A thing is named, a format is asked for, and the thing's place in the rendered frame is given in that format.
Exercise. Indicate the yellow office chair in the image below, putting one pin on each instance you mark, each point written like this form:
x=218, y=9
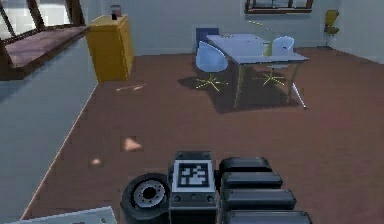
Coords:
x=331, y=23

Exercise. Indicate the white shell chair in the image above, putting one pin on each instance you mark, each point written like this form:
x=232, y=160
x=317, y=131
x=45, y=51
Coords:
x=279, y=53

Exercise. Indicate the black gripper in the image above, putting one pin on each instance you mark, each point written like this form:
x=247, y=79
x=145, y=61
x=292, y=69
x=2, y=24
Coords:
x=146, y=196

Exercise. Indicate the yellow cabinet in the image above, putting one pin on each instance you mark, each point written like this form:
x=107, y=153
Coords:
x=110, y=50

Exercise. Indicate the dark blue chair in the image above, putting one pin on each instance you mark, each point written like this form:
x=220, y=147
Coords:
x=205, y=35

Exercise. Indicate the brown framed wall window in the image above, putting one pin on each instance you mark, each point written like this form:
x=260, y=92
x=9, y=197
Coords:
x=278, y=6

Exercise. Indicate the pale blue shell chair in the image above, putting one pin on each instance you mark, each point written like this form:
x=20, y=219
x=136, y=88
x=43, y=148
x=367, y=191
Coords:
x=210, y=61

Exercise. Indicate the pale grey flat slab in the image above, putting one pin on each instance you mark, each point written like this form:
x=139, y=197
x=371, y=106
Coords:
x=73, y=217

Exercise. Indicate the dark red cup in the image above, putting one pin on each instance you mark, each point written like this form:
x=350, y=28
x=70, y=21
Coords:
x=115, y=12

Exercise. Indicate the pale blue table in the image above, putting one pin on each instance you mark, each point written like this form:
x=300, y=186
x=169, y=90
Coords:
x=253, y=50

